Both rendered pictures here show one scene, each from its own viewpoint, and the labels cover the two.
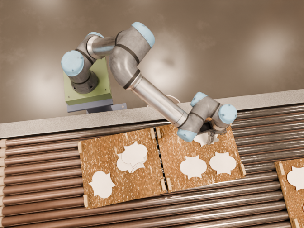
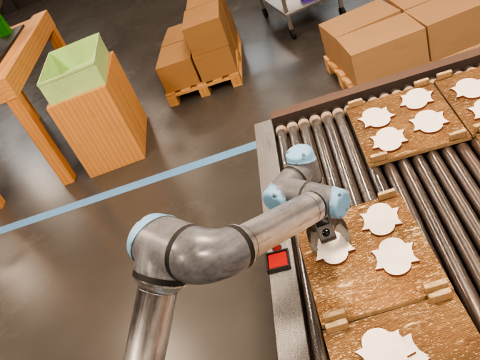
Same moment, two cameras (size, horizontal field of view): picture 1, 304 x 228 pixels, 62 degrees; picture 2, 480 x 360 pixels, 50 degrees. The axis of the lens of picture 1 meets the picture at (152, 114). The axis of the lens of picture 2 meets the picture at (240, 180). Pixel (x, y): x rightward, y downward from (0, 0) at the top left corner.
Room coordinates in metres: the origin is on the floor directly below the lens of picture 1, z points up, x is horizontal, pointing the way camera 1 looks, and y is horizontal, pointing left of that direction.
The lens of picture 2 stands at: (0.09, 0.78, 2.07)
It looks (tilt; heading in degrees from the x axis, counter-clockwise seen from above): 35 degrees down; 292
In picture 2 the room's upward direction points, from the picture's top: 23 degrees counter-clockwise
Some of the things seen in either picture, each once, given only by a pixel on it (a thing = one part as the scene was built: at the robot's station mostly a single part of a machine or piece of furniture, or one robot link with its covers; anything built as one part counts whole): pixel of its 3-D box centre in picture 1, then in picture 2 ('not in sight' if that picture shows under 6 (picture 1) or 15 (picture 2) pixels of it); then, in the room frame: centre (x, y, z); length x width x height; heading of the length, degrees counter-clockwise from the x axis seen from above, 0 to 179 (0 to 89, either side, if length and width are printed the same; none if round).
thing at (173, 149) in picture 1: (199, 151); (364, 253); (0.24, -0.26, 0.93); 0.41 x 0.35 x 0.02; 103
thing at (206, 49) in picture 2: not in sight; (196, 42); (1.77, -3.84, 0.33); 1.12 x 0.81 x 0.66; 104
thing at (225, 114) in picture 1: (224, 115); (303, 166); (0.34, -0.31, 1.24); 0.09 x 0.08 x 0.11; 59
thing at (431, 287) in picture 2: (168, 183); (436, 286); (0.06, -0.10, 0.95); 0.06 x 0.02 x 0.03; 13
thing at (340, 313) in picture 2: (158, 133); (334, 316); (0.32, -0.04, 0.95); 0.06 x 0.02 x 0.03; 13
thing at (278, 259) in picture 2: not in sight; (278, 261); (0.50, -0.28, 0.92); 0.06 x 0.06 x 0.01; 10
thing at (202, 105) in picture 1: (202, 107); (288, 191); (0.38, -0.22, 1.24); 0.11 x 0.11 x 0.08; 59
